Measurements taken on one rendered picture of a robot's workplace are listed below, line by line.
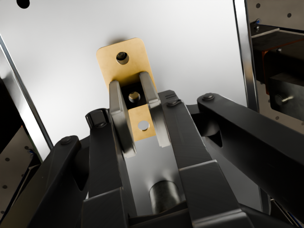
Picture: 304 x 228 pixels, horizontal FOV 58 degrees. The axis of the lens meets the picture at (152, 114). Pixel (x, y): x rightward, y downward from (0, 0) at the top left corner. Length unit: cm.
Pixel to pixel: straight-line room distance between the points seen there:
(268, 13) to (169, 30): 39
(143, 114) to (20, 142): 44
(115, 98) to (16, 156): 50
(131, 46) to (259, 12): 43
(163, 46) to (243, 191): 19
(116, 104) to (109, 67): 6
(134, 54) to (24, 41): 9
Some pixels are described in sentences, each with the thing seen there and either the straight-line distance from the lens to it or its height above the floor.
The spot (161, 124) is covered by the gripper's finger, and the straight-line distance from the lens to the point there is 15.
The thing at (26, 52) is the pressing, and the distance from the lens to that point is 25.
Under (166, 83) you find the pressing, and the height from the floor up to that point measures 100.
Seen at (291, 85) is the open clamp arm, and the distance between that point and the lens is 29.
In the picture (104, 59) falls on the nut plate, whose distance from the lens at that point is 22.
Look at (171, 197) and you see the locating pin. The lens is 28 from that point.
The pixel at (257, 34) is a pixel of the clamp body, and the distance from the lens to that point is 47.
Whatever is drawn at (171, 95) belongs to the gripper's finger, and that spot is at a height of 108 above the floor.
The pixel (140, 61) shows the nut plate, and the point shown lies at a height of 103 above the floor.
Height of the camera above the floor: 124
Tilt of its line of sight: 67 degrees down
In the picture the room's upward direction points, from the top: 160 degrees clockwise
